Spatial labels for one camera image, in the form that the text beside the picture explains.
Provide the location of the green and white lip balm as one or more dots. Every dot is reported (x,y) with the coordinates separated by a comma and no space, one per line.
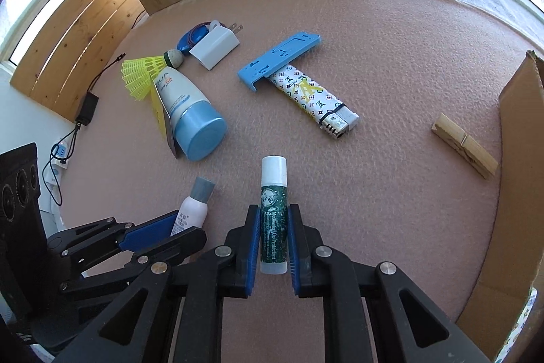
(272,184)

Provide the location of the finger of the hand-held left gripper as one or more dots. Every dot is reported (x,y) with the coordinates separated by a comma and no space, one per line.
(146,233)
(178,246)

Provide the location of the pine plank panel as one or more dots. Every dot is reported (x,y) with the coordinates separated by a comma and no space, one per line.
(76,40)

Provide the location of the yellow flat card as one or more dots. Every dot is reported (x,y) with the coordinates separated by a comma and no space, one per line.
(160,112)

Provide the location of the white power strip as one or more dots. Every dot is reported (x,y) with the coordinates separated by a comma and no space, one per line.
(57,159)

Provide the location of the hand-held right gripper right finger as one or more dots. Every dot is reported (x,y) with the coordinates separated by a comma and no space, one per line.
(294,248)

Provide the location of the black power adapter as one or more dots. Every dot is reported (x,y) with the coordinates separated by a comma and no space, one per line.
(87,108)

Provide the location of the star patterned pouch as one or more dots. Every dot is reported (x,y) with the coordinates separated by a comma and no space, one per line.
(522,316)

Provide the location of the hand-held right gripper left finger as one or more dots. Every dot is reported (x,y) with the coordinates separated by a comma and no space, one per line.
(253,248)

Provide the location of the white tube with blue cap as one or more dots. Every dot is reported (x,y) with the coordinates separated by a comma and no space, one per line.
(199,129)

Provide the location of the yellow plastic shuttlecock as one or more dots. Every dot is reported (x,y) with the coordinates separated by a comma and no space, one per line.
(140,76)

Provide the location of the blue round tape measure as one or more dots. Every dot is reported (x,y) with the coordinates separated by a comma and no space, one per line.
(185,42)

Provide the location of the blue plastic phone stand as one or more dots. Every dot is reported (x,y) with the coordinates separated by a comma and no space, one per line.
(259,74)

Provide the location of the wooden clothespin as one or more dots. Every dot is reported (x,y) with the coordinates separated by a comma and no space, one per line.
(463,146)

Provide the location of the white charger plug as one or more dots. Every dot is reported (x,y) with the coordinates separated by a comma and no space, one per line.
(212,46)

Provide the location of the small white spray bottle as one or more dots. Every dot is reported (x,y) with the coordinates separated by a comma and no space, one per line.
(195,210)

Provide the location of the cardboard box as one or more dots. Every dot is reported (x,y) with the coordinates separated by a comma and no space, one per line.
(510,176)

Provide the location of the white patterned lighter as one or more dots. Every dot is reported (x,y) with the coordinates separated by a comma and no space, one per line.
(310,95)

